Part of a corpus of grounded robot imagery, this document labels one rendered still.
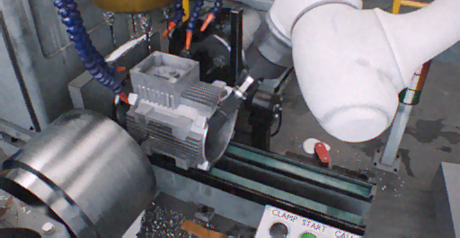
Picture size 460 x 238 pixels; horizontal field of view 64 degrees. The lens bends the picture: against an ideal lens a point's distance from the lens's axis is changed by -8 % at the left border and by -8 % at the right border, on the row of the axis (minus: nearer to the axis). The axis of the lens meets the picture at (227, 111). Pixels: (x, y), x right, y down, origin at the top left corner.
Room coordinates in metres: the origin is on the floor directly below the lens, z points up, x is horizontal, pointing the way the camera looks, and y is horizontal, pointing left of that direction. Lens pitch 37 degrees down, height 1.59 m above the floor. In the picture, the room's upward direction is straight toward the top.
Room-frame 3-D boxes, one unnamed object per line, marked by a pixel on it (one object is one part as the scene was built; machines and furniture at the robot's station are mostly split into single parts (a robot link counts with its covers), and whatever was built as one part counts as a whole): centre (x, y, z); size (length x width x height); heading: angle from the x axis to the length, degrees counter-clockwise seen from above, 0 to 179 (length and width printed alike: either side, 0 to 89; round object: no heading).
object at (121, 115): (0.80, 0.24, 1.02); 0.15 x 0.02 x 0.15; 154
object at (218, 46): (1.06, 0.01, 1.04); 0.41 x 0.25 x 0.25; 154
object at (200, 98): (0.74, 0.10, 1.01); 0.20 x 0.19 x 0.19; 63
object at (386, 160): (0.79, -0.46, 1.01); 0.08 x 0.08 x 0.42; 64
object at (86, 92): (0.83, 0.29, 0.97); 0.30 x 0.11 x 0.34; 154
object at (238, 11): (0.82, -0.02, 1.12); 0.04 x 0.03 x 0.26; 64
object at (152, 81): (0.75, 0.14, 1.11); 0.12 x 0.11 x 0.07; 63
